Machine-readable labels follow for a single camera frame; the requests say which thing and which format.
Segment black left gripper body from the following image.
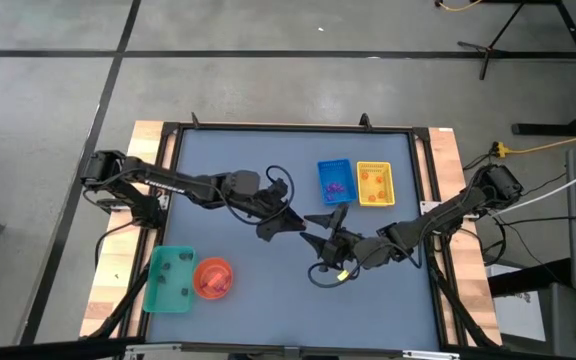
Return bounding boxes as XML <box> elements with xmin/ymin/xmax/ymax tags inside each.
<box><xmin>220</xmin><ymin>167</ymin><xmax>292</xmax><ymax>224</ymax></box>

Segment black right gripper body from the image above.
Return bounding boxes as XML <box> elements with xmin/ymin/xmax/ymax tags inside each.
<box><xmin>317</xmin><ymin>222</ymin><xmax>419</xmax><ymax>274</ymax></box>

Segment blue plastic basket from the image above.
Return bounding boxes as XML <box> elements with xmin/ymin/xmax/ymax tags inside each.
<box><xmin>316</xmin><ymin>157</ymin><xmax>359</xmax><ymax>207</ymax></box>

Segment yellow plastic basket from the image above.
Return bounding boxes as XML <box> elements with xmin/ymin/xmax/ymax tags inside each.
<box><xmin>355</xmin><ymin>160</ymin><xmax>397</xmax><ymax>208</ymax></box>

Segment orange plastic bowl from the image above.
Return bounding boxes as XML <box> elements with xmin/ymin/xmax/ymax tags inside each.
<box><xmin>191</xmin><ymin>256</ymin><xmax>235</xmax><ymax>302</ymax></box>

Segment black diagonal brace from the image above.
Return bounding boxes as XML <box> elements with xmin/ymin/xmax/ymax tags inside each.
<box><xmin>430</xmin><ymin>259</ymin><xmax>500</xmax><ymax>350</ymax></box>
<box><xmin>86</xmin><ymin>262</ymin><xmax>153</xmax><ymax>342</ymax></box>

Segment wooden side board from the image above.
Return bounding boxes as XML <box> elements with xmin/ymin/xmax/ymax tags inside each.
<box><xmin>78</xmin><ymin>119</ymin><xmax>179</xmax><ymax>339</ymax></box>
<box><xmin>426</xmin><ymin>126</ymin><xmax>503</xmax><ymax>347</ymax></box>

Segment teal plastic tray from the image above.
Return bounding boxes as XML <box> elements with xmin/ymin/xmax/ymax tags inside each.
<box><xmin>142</xmin><ymin>244</ymin><xmax>200</xmax><ymax>315</ymax></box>

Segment white box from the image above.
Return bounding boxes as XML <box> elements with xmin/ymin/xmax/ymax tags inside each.
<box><xmin>487</xmin><ymin>292</ymin><xmax>548</xmax><ymax>343</ymax></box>

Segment dark side cabinet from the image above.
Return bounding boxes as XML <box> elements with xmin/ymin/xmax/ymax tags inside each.
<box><xmin>487</xmin><ymin>257</ymin><xmax>576</xmax><ymax>360</ymax></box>

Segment black desk leg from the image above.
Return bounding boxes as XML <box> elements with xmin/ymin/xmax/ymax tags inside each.
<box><xmin>510</xmin><ymin>0</ymin><xmax>576</xmax><ymax>138</ymax></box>

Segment black light stand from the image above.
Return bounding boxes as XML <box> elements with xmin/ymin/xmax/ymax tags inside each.
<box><xmin>456</xmin><ymin>0</ymin><xmax>576</xmax><ymax>82</ymax></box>

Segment black rig beam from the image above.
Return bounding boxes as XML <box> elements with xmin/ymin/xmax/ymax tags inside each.
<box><xmin>0</xmin><ymin>337</ymin><xmax>576</xmax><ymax>360</ymax></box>

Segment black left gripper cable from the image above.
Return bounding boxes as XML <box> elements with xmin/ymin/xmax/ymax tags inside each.
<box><xmin>222</xmin><ymin>164</ymin><xmax>297</xmax><ymax>226</ymax></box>

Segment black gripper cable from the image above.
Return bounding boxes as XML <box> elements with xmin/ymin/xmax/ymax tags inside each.
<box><xmin>307</xmin><ymin>259</ymin><xmax>364</xmax><ymax>290</ymax></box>
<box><xmin>222</xmin><ymin>164</ymin><xmax>297</xmax><ymax>226</ymax></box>

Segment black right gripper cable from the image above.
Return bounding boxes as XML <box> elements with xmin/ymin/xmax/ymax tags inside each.
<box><xmin>307</xmin><ymin>259</ymin><xmax>364</xmax><ymax>290</ymax></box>

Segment white cable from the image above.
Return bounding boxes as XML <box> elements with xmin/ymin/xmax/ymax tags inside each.
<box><xmin>487</xmin><ymin>158</ymin><xmax>576</xmax><ymax>218</ymax></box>

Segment yellow extension cable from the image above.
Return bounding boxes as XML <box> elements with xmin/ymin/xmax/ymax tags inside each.
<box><xmin>435</xmin><ymin>0</ymin><xmax>484</xmax><ymax>13</ymax></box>
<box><xmin>510</xmin><ymin>127</ymin><xmax>576</xmax><ymax>155</ymax></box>

